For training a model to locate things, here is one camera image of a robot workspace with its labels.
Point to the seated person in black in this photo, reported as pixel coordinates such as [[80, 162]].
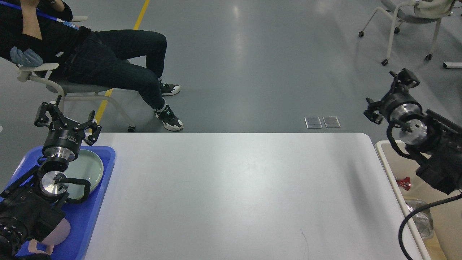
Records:
[[36, 32]]

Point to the mint green plate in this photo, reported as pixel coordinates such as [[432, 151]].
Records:
[[87, 166]]

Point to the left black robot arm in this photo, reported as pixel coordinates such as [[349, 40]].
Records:
[[31, 207]]

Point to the crushed red soda can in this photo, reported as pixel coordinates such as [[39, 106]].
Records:
[[404, 183]]

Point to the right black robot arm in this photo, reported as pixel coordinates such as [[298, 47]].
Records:
[[422, 160]]

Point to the brown paper bag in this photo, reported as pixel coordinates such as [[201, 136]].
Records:
[[434, 249]]

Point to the grey office chair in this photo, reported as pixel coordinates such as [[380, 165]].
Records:
[[413, 12]]

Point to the pink mug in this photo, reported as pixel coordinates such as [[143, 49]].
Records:
[[57, 236]]

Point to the metal floor plate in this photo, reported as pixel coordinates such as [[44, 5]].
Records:
[[313, 122], [331, 122]]

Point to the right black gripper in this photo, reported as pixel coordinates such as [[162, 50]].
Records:
[[398, 104]]

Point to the foil tray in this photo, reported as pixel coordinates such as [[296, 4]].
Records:
[[423, 220]]

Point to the white bar on floor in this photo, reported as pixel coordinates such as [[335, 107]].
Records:
[[452, 65]]

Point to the left white chair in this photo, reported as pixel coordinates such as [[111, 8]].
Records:
[[68, 91]]

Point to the blue plastic tray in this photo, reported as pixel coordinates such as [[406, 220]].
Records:
[[82, 217]]

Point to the beige plastic bin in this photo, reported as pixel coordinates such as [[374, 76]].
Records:
[[446, 217]]

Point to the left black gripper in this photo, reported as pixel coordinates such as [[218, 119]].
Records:
[[64, 139]]

